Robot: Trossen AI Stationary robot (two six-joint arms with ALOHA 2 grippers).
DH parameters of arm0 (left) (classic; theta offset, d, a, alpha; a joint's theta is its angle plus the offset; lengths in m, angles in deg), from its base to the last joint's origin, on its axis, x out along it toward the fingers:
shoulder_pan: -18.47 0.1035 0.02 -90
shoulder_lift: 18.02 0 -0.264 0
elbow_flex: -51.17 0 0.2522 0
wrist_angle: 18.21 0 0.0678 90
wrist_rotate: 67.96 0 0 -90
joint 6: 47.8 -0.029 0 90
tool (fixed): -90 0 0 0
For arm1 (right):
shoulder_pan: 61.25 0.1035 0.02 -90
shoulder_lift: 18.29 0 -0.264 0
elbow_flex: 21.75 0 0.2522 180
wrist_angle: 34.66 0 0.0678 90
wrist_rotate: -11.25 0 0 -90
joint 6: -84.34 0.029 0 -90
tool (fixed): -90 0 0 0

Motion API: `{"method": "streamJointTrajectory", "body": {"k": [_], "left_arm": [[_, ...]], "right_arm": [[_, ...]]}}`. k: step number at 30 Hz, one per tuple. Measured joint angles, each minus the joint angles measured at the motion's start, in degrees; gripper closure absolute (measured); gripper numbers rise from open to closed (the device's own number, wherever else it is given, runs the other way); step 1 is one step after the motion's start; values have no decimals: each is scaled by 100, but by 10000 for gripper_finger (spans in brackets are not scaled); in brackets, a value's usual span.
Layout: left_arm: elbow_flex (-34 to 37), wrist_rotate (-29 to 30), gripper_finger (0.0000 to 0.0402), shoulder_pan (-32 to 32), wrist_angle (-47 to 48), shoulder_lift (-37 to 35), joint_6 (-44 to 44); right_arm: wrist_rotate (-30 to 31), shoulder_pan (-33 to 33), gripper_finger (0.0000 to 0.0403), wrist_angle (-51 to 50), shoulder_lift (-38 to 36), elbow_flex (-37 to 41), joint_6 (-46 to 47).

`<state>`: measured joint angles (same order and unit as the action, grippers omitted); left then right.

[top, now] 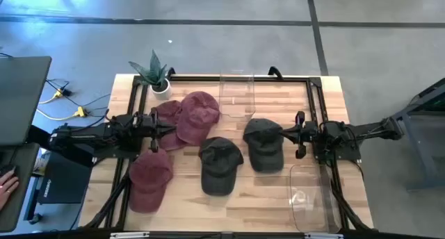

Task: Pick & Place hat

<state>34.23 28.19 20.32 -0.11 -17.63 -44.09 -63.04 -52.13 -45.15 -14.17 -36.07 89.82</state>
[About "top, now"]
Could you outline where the black aluminium table frame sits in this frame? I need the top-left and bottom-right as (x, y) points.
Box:
(81, 74), (371, 233)

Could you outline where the snake plant in white pot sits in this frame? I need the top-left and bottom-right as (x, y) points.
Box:
(128, 49), (173, 101)

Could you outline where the black baseball cap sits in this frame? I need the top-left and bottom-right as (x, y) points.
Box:
(242, 118), (285, 173)
(198, 136), (245, 197)

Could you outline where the clear plastic bin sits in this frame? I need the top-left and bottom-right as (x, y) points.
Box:
(218, 71), (257, 119)
(286, 163), (343, 233)

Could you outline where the silver metal bracket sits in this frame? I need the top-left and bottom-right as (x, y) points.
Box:
(110, 231), (150, 239)
(305, 232), (344, 239)

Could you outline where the maroon baseball cap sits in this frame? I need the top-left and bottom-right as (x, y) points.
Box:
(176, 90), (221, 147)
(128, 149), (174, 214)
(152, 99), (188, 152)

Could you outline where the grey metal cart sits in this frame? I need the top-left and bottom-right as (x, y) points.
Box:
(392, 77), (445, 191)

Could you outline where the black floor cable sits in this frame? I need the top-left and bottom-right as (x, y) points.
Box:
(44, 78), (112, 124)

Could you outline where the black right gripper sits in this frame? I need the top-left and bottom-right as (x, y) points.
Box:
(280, 111), (320, 159)

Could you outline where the person's hand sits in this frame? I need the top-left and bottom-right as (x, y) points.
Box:
(0, 171), (20, 211)

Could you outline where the yellow floor cable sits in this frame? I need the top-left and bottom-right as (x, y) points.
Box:
(36, 106), (88, 122)
(38, 88), (65, 105)

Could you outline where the blue stand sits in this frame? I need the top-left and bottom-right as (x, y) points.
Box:
(23, 176), (45, 226)

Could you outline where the black desk top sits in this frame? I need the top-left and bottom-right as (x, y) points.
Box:
(0, 143), (40, 233)

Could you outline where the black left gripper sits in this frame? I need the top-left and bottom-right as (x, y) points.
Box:
(138, 108), (177, 154)

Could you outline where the black Husky box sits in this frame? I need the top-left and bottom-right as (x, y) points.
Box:
(36, 151), (93, 205)

